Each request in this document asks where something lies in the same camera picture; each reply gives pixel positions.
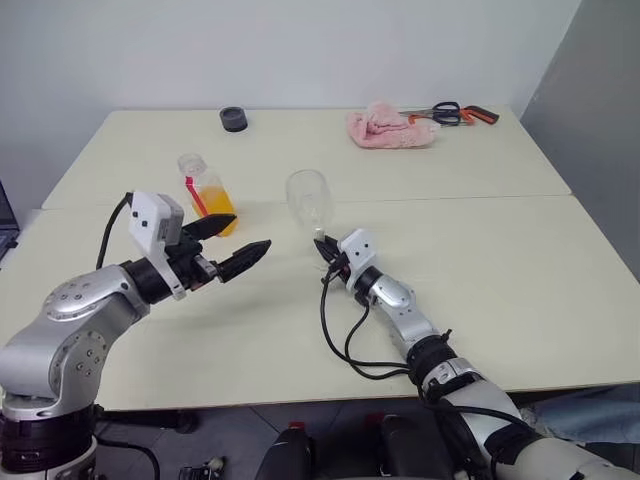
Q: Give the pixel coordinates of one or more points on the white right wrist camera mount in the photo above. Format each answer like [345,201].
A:
[360,250]

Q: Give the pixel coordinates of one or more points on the orange and black hand tool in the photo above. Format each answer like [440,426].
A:
[482,115]

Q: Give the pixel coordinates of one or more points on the orange juice bottle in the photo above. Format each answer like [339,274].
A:
[217,200]

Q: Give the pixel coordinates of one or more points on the clear wine glass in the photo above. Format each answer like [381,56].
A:
[307,197]

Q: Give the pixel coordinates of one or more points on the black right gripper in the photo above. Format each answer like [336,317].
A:
[341,267]

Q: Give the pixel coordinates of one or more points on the small black and white device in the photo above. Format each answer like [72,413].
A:
[205,470]

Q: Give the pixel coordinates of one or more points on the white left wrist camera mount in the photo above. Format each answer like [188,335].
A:
[146,220]

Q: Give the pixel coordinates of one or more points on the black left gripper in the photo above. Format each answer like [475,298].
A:
[187,260]

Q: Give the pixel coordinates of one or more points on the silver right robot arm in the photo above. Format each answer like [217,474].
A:
[400,300]

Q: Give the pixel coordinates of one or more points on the dark rounded shape red cap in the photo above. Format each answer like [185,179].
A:
[287,455]

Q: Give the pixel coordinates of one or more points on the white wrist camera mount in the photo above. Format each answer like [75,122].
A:
[146,220]
[360,250]

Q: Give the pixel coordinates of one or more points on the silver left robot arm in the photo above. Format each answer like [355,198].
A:
[60,330]

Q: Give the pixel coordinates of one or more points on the grey partition panel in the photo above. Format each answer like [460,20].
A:
[590,125]

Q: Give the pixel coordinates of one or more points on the pink terry towel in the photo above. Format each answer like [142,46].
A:
[385,130]

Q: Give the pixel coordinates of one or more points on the light blue cloth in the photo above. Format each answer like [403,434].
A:
[585,410]

